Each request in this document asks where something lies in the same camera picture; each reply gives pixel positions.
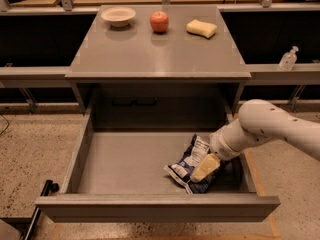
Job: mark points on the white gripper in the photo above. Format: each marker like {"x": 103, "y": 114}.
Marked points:
{"x": 222, "y": 149}

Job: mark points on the blue chip bag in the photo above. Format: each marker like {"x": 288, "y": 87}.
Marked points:
{"x": 192, "y": 156}

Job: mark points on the yellow sponge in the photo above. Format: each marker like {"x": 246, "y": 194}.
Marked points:
{"x": 201, "y": 28}

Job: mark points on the clear sanitizer pump bottle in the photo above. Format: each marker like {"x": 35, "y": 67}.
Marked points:
{"x": 289, "y": 59}

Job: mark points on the black metal stand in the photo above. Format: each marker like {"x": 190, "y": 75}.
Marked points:
{"x": 49, "y": 187}

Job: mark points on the open grey drawer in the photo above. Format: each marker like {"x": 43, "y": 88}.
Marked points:
{"x": 117, "y": 173}

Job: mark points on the grey wall rail shelf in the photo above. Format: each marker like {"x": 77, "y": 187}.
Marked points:
{"x": 33, "y": 77}

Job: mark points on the white ceramic bowl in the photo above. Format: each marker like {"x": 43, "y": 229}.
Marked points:
{"x": 118, "y": 16}

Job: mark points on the red apple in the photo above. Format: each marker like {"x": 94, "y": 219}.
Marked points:
{"x": 159, "y": 21}

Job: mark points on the grey cabinet counter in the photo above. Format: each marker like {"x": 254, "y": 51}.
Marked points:
{"x": 136, "y": 80}

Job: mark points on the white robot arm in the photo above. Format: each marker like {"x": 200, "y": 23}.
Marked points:
{"x": 258, "y": 122}

